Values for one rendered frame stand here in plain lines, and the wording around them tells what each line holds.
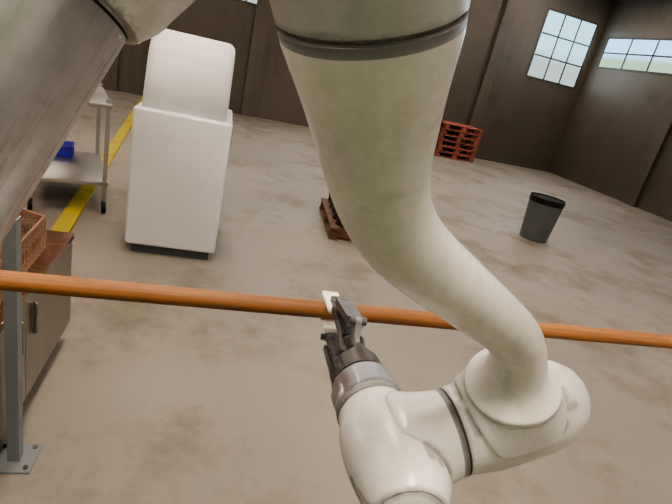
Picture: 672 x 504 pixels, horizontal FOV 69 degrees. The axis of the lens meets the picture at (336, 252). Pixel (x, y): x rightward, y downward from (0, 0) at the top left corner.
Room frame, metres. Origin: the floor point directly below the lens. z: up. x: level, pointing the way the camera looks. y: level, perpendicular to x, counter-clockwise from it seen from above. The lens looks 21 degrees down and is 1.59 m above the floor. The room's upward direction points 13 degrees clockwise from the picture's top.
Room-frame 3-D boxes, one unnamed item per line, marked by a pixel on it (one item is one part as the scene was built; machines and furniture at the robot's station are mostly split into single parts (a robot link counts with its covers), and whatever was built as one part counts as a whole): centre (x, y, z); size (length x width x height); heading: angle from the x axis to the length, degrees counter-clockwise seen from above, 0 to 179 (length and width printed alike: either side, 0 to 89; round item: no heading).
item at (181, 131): (3.69, 1.30, 0.77); 0.84 x 0.69 x 1.54; 20
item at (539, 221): (6.48, -2.53, 0.28); 0.45 x 0.45 x 0.57
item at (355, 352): (0.62, -0.06, 1.19); 0.09 x 0.07 x 0.08; 17
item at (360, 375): (0.55, -0.08, 1.19); 0.09 x 0.06 x 0.09; 107
